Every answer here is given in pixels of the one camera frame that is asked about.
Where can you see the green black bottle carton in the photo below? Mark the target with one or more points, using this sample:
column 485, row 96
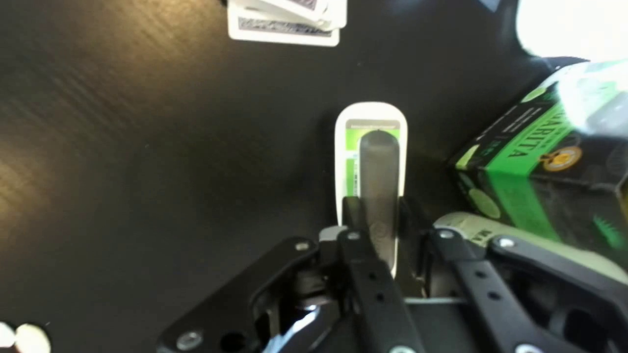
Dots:
column 556, row 161

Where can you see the small white pellet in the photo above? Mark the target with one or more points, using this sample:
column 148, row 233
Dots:
column 32, row 339

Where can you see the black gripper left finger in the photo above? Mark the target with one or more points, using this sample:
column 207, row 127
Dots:
column 309, row 294

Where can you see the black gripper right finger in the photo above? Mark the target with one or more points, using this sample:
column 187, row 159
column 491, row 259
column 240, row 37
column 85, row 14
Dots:
column 493, row 288

